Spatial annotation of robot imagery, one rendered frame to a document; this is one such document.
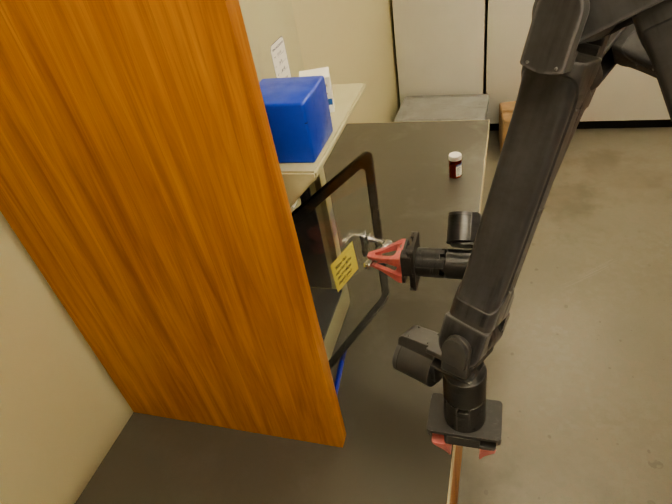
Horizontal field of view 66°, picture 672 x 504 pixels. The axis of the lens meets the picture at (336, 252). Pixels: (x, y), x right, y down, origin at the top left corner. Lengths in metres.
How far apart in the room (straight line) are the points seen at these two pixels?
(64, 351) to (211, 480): 0.38
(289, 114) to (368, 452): 0.66
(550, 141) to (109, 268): 0.69
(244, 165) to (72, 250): 0.39
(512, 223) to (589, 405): 1.80
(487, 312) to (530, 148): 0.20
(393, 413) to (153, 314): 0.51
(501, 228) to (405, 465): 0.59
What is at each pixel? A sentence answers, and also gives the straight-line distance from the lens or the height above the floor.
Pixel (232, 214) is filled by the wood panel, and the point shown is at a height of 1.49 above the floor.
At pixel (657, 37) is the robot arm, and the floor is 1.70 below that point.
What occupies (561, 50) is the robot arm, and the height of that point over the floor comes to 1.69.
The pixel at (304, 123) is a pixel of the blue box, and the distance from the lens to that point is 0.72.
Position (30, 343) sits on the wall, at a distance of 1.09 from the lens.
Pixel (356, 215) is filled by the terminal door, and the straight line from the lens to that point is 1.03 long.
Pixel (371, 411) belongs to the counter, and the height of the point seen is 0.94.
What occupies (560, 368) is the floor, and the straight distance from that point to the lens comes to 2.43.
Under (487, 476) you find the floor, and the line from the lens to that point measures 2.11.
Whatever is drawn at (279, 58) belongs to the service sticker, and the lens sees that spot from 0.92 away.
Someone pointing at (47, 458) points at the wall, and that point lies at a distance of 1.19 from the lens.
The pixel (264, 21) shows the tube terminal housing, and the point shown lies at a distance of 0.88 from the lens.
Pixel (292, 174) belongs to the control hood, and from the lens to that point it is 0.74.
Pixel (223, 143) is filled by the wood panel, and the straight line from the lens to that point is 0.66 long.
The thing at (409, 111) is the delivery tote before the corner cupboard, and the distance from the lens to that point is 3.79.
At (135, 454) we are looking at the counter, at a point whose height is 0.94.
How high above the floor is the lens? 1.86
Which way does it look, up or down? 38 degrees down
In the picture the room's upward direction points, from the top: 11 degrees counter-clockwise
